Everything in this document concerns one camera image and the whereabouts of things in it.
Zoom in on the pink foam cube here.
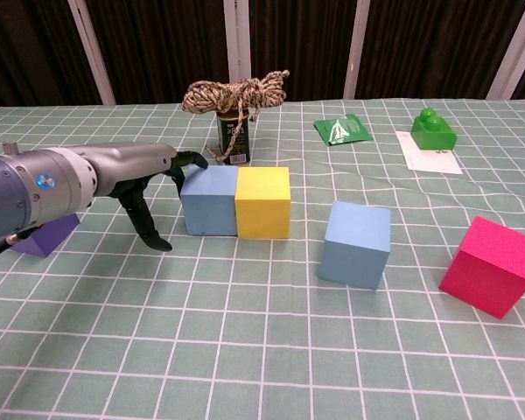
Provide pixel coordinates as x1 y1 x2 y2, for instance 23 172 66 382
438 214 525 320

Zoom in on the green toy building brick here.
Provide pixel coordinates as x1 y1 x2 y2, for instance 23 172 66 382
409 108 458 152

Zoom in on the light blue foam cube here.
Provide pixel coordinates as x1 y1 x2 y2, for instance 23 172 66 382
179 164 240 238
318 200 392 291

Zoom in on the braided beige rope bundle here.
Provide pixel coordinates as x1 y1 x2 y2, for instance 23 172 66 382
181 69 291 165

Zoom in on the green foil packet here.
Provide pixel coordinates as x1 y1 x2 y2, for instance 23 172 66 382
313 113 374 148

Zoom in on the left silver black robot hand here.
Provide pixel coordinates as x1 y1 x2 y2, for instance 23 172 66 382
94 143 210 253

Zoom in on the green checked tablecloth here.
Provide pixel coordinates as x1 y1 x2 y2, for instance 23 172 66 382
0 98 525 420

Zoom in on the white paper card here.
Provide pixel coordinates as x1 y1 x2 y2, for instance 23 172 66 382
395 129 463 175

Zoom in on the purple foam cube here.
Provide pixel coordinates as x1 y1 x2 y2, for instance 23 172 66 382
10 213 81 258

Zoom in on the white frame post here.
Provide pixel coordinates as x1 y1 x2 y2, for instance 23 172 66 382
486 0 525 100
223 0 253 84
343 0 372 100
67 0 116 106

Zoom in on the yellow foam cube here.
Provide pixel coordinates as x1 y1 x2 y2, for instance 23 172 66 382
234 166 292 241

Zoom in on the dark green tin can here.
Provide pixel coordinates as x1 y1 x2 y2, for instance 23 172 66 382
215 111 251 166

